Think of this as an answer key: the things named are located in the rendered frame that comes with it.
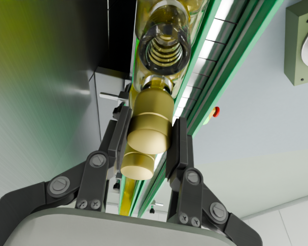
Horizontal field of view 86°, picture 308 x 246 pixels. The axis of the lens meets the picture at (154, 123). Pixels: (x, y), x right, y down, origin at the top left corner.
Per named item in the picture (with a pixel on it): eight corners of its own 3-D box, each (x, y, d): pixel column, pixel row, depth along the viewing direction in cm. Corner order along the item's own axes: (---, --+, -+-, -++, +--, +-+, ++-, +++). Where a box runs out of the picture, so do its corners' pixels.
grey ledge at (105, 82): (105, 54, 47) (91, 75, 40) (135, 61, 48) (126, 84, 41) (110, 178, 119) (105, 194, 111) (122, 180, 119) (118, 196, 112)
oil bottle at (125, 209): (124, 191, 107) (112, 244, 89) (132, 192, 108) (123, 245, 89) (124, 194, 112) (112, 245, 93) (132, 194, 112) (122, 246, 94)
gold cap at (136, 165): (163, 141, 19) (161, 177, 16) (142, 149, 21) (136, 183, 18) (144, 125, 17) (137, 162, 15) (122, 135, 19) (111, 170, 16)
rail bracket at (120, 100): (109, 67, 40) (90, 104, 31) (137, 73, 41) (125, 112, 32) (110, 81, 43) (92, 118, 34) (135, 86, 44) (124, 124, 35)
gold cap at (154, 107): (137, 83, 14) (125, 123, 11) (179, 92, 14) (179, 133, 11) (133, 112, 16) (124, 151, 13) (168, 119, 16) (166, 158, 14)
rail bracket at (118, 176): (111, 155, 74) (102, 185, 65) (126, 158, 75) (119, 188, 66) (111, 160, 77) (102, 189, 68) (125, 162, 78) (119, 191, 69)
